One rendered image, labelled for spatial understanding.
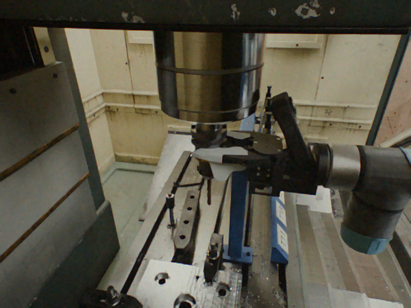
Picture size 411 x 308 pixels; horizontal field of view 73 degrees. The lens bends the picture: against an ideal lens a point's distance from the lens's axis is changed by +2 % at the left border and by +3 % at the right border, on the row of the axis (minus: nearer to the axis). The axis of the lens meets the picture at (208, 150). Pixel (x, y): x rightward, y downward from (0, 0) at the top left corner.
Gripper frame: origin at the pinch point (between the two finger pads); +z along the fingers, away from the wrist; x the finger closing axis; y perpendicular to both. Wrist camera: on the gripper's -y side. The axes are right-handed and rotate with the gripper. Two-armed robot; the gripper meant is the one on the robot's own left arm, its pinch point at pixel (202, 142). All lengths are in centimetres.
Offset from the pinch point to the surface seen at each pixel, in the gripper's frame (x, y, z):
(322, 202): 69, 63, -43
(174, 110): -7.0, -8.2, 2.4
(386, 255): 46, 67, -63
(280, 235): 20.7, 39.7, -18.9
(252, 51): -4.8, -15.9, -7.5
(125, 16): -12.5, -19.9, 5.2
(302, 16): -12.5, -20.3, -11.9
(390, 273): 38, 67, -62
